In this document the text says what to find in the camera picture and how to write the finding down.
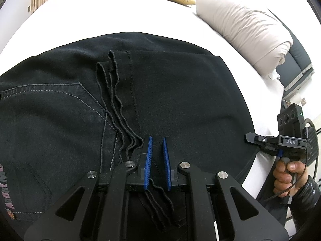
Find black denim pants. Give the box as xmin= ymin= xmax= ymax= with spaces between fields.
xmin=0 ymin=31 xmax=259 ymax=231

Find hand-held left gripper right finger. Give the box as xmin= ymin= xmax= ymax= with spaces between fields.
xmin=163 ymin=138 xmax=289 ymax=241

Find person's right hand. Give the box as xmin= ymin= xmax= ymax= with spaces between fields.
xmin=273 ymin=159 xmax=308 ymax=197

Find rolled cream duvet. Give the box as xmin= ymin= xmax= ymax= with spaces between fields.
xmin=196 ymin=0 xmax=294 ymax=77

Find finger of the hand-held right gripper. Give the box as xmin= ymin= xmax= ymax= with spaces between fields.
xmin=244 ymin=132 xmax=279 ymax=145
xmin=258 ymin=143 xmax=284 ymax=157

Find dark grey headboard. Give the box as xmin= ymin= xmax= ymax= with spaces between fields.
xmin=266 ymin=7 xmax=315 ymax=98

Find person's right forearm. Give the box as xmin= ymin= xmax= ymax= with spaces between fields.
xmin=288 ymin=174 xmax=321 ymax=241

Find black cable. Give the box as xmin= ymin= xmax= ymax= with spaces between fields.
xmin=256 ymin=119 xmax=317 ymax=202

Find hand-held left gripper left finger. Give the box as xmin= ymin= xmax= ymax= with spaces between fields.
xmin=24 ymin=136 xmax=153 ymax=241

